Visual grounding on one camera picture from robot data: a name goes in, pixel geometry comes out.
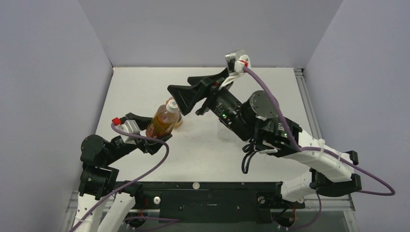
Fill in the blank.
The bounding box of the aluminium rail frame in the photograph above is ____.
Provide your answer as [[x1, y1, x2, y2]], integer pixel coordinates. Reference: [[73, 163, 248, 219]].
[[65, 68, 359, 232]]

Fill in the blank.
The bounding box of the gold red label bottle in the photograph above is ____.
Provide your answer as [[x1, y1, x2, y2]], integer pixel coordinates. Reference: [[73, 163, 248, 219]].
[[146, 99, 180, 138]]

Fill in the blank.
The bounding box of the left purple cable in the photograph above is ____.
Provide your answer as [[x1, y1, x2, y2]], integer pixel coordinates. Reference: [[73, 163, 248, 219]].
[[69, 123, 180, 232]]

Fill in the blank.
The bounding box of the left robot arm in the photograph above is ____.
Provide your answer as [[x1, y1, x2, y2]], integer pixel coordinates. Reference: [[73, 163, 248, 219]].
[[70, 113, 172, 232]]

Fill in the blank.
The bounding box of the clear bottle blue cap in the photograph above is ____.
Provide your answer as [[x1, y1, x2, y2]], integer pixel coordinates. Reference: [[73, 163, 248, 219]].
[[217, 123, 237, 142]]

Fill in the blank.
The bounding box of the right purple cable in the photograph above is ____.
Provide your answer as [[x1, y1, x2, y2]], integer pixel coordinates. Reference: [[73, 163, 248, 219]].
[[243, 65, 396, 232]]

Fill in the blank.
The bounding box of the orange blue label bottle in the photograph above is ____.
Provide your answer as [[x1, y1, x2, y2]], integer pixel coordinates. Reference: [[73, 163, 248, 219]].
[[166, 97, 183, 129]]

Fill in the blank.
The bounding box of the purple cable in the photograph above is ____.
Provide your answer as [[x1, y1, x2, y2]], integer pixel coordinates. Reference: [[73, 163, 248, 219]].
[[69, 123, 180, 232], [243, 65, 396, 232]]

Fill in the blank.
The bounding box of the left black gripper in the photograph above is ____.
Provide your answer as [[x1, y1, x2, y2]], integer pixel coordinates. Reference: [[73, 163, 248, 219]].
[[105, 113, 172, 164]]

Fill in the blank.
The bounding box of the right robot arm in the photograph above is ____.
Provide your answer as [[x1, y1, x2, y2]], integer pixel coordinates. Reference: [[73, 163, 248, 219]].
[[167, 69, 362, 206]]

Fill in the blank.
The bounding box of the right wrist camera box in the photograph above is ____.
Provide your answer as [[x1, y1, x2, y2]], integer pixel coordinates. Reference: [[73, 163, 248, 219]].
[[219, 49, 251, 90]]

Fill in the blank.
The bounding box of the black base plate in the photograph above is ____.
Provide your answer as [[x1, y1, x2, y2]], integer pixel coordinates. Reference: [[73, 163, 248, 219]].
[[131, 181, 305, 224]]

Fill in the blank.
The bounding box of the white bottle cap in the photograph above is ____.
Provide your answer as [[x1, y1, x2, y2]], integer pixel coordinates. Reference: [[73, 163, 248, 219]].
[[192, 182, 200, 189]]

